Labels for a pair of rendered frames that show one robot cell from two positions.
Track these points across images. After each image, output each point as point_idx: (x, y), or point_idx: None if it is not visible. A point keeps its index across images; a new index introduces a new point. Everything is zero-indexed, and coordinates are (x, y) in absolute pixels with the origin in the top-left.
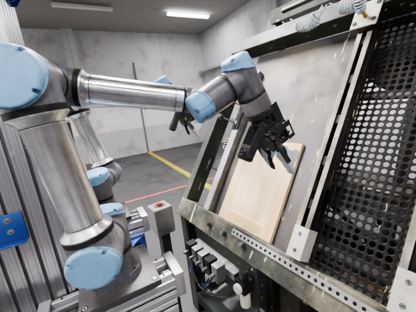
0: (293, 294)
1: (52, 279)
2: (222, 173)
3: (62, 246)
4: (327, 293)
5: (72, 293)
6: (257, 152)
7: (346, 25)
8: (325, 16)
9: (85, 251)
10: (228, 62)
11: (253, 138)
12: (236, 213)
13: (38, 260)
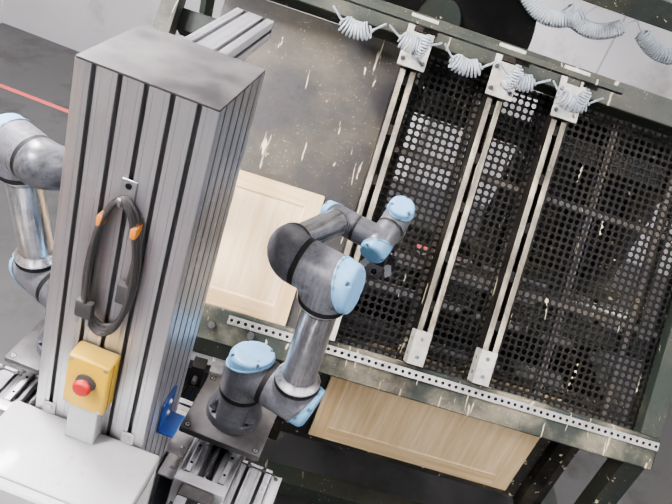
0: (325, 373)
1: (160, 451)
2: None
3: (301, 398)
4: (358, 363)
5: (195, 453)
6: (250, 195)
7: (385, 36)
8: (367, 12)
9: (320, 394)
10: (406, 216)
11: (385, 261)
12: (224, 291)
13: (162, 435)
